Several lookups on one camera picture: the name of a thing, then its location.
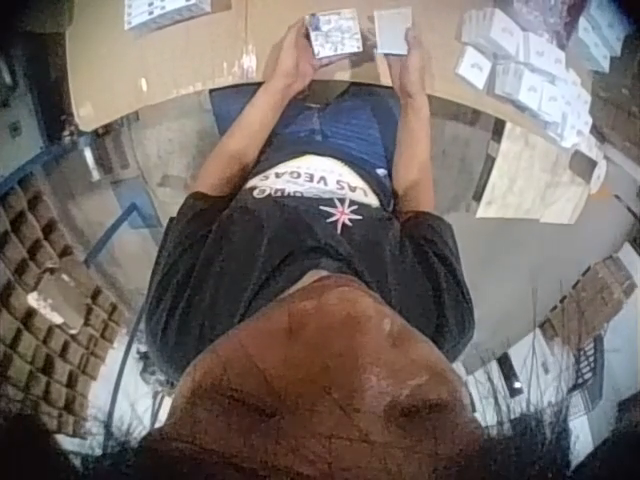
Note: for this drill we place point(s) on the person's left hand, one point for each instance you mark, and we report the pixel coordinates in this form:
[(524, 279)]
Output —
[(292, 57)]

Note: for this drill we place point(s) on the person's right hand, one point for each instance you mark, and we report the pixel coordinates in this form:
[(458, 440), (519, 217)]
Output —
[(410, 70)]

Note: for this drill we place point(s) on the plain white square card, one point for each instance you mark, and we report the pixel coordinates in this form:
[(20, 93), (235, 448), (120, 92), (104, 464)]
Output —
[(392, 27)]

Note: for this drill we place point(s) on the patterned square box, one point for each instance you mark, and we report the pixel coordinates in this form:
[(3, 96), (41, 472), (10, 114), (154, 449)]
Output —
[(337, 32)]

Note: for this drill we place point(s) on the person's legs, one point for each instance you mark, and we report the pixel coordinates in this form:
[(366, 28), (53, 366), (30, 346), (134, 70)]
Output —
[(335, 130)]

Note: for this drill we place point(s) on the pile of small white boxes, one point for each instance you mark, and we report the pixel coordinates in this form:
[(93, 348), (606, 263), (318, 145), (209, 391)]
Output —
[(530, 75)]

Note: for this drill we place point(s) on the white printed flat box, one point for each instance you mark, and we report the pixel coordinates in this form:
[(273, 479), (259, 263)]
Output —
[(165, 12)]

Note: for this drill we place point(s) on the dark patterned cloth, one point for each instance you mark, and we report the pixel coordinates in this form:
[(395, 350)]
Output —
[(545, 17)]

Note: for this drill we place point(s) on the stack of printed boxes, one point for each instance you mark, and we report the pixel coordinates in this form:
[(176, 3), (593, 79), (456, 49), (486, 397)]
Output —
[(602, 32)]

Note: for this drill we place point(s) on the white tape roll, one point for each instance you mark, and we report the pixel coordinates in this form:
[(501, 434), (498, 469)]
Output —
[(597, 172)]

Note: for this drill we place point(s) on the grey cabinet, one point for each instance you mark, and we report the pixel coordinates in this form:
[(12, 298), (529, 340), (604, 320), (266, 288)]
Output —
[(20, 115)]

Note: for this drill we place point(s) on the stack of brown cartons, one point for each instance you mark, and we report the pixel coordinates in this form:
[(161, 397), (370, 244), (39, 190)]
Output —
[(595, 295)]

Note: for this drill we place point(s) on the black phone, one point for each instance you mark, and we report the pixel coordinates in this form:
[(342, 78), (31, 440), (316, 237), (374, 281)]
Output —
[(511, 374)]

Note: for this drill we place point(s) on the grey flat block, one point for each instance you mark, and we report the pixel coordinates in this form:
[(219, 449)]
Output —
[(60, 302)]

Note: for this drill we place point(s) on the white table with clutter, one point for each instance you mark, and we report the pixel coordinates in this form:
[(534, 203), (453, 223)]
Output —
[(560, 390)]

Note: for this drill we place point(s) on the brown compartment tray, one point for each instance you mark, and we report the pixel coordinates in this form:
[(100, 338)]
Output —
[(45, 360)]

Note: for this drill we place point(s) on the blue metal frame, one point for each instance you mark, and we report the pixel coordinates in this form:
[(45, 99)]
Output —
[(127, 225)]

